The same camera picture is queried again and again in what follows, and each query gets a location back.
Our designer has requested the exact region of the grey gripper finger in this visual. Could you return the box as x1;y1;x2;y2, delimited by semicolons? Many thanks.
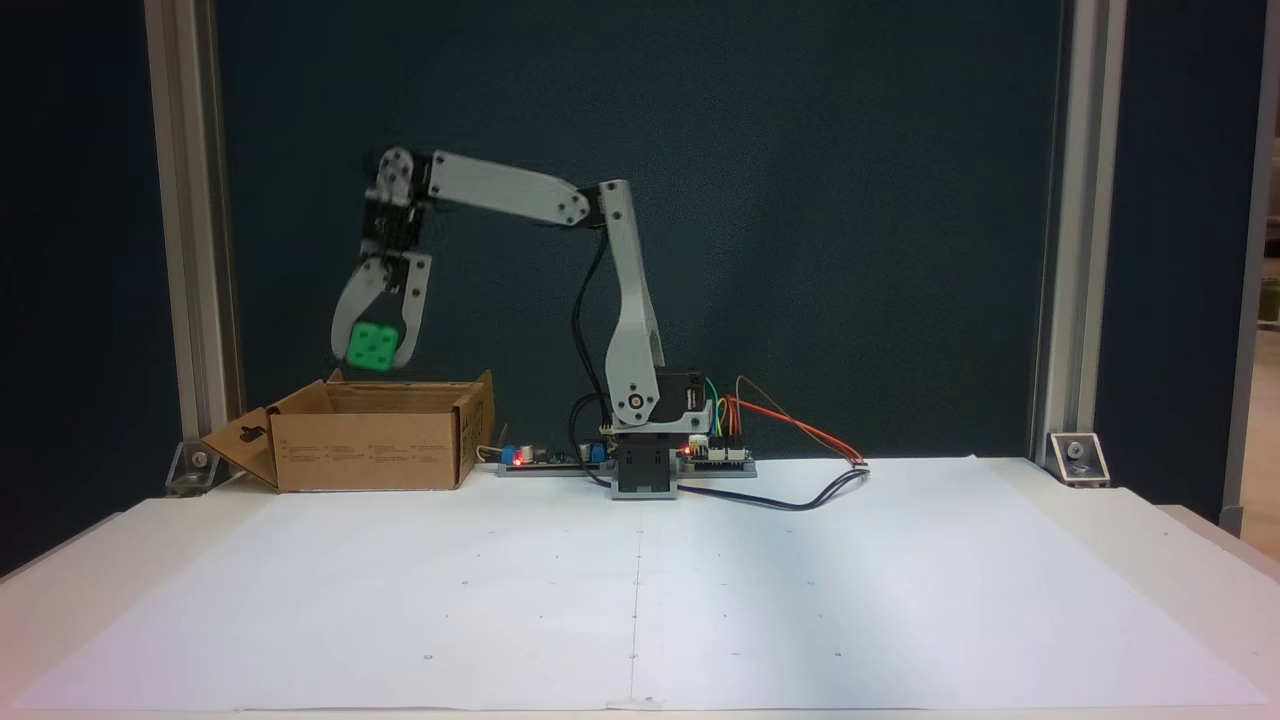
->
332;256;396;363
395;256;433;369

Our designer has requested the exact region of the green die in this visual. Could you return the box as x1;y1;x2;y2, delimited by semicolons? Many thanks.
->
346;321;401;373

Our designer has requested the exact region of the brown cardboard box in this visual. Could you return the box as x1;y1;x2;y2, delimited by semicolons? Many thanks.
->
200;370;496;493

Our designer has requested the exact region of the circuit board with blue part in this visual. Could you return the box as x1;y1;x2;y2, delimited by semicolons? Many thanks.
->
498;438;613;477

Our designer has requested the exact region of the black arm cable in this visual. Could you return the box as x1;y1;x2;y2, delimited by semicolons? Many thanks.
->
568;230;615;471

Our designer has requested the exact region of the aluminium frame post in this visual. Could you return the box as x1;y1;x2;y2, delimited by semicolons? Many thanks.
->
145;0;241;446
1030;0;1126;461
1220;0;1280;538

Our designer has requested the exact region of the metal corner bracket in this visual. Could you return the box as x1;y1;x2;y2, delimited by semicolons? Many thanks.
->
165;440;223;497
1048;432;1111;489

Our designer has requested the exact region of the circuit board with jumper wires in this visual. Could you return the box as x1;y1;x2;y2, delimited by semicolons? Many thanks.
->
678;435;757;479

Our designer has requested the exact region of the orange three-wire cable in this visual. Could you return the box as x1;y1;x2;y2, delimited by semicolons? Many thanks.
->
735;376;869;466

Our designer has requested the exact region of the black extension cable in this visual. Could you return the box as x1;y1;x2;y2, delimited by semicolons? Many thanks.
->
678;465;871;512

